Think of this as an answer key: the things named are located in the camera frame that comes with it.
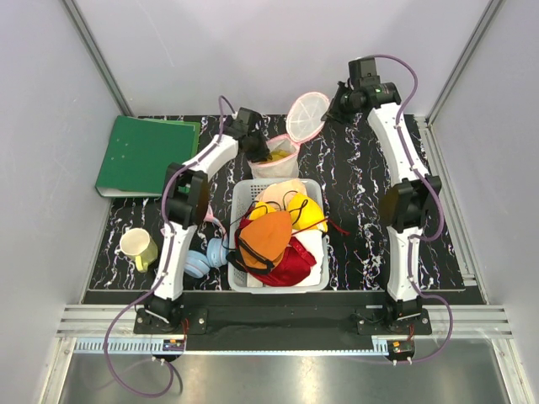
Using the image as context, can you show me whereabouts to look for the green ring binder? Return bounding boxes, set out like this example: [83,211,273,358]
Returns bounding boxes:
[95,115,200,198]

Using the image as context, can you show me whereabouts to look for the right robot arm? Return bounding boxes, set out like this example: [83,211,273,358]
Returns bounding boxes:
[323,56,443,334]

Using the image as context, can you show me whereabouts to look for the yellow bra black straps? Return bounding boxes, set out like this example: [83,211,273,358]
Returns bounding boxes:
[252,192,328,232]

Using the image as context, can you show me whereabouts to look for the grey plastic laundry basket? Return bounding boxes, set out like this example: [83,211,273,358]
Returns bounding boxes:
[227,178,329,295]

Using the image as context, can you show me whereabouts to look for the yellow-green plastic cup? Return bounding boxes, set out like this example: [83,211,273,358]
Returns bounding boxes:
[120,228,158,273]

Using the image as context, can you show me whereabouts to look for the pink blue cat-ear headphones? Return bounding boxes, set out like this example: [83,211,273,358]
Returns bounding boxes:
[184,207,228,279]

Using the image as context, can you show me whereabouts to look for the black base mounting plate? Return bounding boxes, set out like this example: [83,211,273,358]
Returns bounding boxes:
[133,291,432,354]

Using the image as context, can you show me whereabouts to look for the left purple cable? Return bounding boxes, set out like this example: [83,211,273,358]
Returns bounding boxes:
[102,95,239,399]

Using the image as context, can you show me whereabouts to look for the yellow mesh bra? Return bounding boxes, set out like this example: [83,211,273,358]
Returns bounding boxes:
[266,149,291,162]

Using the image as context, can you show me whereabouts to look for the orange bra black straps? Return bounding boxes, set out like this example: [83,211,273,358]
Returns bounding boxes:
[226,202,295,271]

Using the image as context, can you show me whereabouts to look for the red satin bra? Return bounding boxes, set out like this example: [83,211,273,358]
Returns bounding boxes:
[251,231,323,287]

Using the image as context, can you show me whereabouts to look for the white pink mesh laundry bag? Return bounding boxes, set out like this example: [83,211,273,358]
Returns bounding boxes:
[248,92,329,178]

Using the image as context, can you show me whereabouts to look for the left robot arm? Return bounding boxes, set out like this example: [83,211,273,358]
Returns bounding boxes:
[144,108,270,333]

